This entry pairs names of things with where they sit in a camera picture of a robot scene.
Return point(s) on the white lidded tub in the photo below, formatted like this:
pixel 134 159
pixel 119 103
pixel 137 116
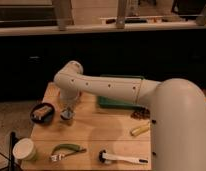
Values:
pixel 25 150

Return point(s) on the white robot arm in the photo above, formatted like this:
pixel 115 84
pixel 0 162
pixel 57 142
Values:
pixel 177 112

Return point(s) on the black bowl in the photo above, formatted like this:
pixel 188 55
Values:
pixel 46 119

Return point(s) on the tan block in bowl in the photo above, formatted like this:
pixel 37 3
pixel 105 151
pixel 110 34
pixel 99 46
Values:
pixel 41 112

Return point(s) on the green handled tongs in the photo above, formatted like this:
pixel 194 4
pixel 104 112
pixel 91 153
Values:
pixel 74 149

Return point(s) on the black stand left edge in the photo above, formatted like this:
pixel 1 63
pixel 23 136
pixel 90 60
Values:
pixel 12 165

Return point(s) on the white black dish brush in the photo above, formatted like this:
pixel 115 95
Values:
pixel 108 158

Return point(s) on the small metal cup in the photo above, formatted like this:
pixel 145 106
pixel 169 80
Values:
pixel 68 120

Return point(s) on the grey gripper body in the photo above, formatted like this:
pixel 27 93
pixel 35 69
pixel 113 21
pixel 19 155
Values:
pixel 68 112

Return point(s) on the green plastic tray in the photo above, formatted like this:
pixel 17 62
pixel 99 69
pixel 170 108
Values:
pixel 105 102

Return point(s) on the brown woven trivet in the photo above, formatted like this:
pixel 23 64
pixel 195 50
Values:
pixel 141 114

